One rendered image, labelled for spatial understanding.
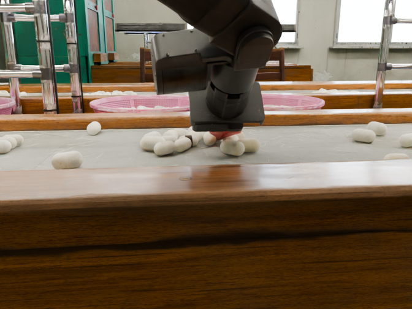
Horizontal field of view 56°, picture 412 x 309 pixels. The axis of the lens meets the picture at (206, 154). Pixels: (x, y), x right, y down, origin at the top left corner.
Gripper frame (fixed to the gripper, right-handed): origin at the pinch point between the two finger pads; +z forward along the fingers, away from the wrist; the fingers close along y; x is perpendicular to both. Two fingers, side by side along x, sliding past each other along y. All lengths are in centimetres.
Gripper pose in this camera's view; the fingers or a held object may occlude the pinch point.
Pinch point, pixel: (218, 133)
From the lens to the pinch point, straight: 62.0
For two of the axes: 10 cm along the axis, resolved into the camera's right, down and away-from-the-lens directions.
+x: 0.7, 8.9, -4.4
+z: -0.9, 4.5, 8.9
